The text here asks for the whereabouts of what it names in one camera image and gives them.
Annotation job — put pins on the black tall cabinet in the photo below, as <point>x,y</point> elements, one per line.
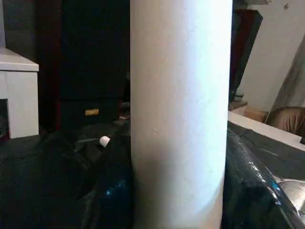
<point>90,57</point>

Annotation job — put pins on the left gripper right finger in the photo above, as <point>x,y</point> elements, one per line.
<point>248,191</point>

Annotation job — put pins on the small yellow label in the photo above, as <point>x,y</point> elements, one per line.
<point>91,112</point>

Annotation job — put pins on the black plastic mat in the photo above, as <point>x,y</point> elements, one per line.
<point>38,181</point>

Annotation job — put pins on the white plastic table leg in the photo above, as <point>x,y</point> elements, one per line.
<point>181,114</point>
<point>104,141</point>

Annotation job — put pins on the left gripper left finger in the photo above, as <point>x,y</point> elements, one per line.
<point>114,191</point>

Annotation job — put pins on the brown leather seat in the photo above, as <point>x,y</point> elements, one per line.
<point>286,119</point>

